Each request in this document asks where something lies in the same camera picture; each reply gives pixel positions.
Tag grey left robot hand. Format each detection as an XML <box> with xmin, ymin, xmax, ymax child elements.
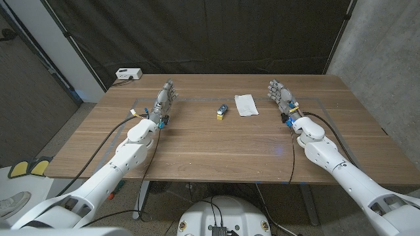
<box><xmin>149</xmin><ymin>78</ymin><xmax>180</xmax><ymax>123</ymax></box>

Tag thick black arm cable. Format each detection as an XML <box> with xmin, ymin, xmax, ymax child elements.
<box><xmin>301</xmin><ymin>111</ymin><xmax>358</xmax><ymax>168</ymax></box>
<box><xmin>55</xmin><ymin>113</ymin><xmax>148</xmax><ymax>197</ymax></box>

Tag black torso cable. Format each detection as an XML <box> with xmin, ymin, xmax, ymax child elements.
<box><xmin>201</xmin><ymin>195</ymin><xmax>224</xmax><ymax>227</ymax></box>

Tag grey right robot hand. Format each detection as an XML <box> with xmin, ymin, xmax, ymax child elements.
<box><xmin>267</xmin><ymin>79</ymin><xmax>305</xmax><ymax>123</ymax></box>

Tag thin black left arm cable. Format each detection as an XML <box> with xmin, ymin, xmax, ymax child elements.
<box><xmin>133</xmin><ymin>127</ymin><xmax>161</xmax><ymax>220</ymax></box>

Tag grey sneaker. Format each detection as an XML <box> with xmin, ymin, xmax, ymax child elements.
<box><xmin>0</xmin><ymin>191</ymin><xmax>32</xmax><ymax>220</ymax></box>

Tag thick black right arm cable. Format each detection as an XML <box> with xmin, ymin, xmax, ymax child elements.
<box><xmin>301</xmin><ymin>111</ymin><xmax>358</xmax><ymax>168</ymax></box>

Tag grey table leg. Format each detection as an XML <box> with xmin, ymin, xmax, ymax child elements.
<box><xmin>297</xmin><ymin>183</ymin><xmax>321</xmax><ymax>227</ymax></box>
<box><xmin>132</xmin><ymin>180</ymin><xmax>151</xmax><ymax>220</ymax></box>

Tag white power strip box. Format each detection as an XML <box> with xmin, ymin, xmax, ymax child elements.
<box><xmin>115</xmin><ymin>68</ymin><xmax>143</xmax><ymax>81</ymax></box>

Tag backdrop stand pole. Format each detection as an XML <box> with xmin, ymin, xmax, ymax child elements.
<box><xmin>41</xmin><ymin>0</ymin><xmax>108</xmax><ymax>92</ymax></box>
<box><xmin>323</xmin><ymin>0</ymin><xmax>357</xmax><ymax>75</ymax></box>

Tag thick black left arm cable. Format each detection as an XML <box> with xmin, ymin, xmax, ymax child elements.
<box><xmin>55</xmin><ymin>113</ymin><xmax>148</xmax><ymax>197</ymax></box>

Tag black backdrop curtain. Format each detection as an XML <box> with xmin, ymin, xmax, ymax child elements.
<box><xmin>45</xmin><ymin>0</ymin><xmax>357</xmax><ymax>89</ymax></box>

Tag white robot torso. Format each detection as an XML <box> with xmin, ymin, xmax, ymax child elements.
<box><xmin>177</xmin><ymin>195</ymin><xmax>272</xmax><ymax>236</ymax></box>

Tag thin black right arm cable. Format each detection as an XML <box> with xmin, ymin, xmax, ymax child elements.
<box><xmin>287</xmin><ymin>127</ymin><xmax>296</xmax><ymax>184</ymax></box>

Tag black power strip cable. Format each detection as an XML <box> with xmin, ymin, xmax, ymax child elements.
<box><xmin>111</xmin><ymin>77</ymin><xmax>134</xmax><ymax>87</ymax></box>

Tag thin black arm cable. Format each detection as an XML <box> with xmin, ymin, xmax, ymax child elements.
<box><xmin>287</xmin><ymin>127</ymin><xmax>296</xmax><ymax>184</ymax></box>
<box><xmin>133</xmin><ymin>127</ymin><xmax>161</xmax><ymax>220</ymax></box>

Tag white plastic bag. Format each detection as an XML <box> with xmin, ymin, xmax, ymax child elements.
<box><xmin>234</xmin><ymin>94</ymin><xmax>260</xmax><ymax>117</ymax></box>

